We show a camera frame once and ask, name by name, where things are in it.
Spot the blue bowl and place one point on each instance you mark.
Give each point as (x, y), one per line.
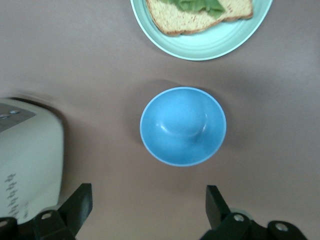
(182, 130)

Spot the brown bread slice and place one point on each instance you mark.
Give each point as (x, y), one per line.
(180, 22)

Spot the beige chrome toaster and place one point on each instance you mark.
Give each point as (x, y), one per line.
(30, 155)

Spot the pale green plate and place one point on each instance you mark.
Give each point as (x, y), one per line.
(212, 42)

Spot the green lettuce leaf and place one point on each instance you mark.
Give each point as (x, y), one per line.
(200, 6)

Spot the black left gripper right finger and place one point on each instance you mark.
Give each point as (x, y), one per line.
(216, 210)

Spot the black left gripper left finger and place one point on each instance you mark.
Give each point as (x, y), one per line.
(80, 205)

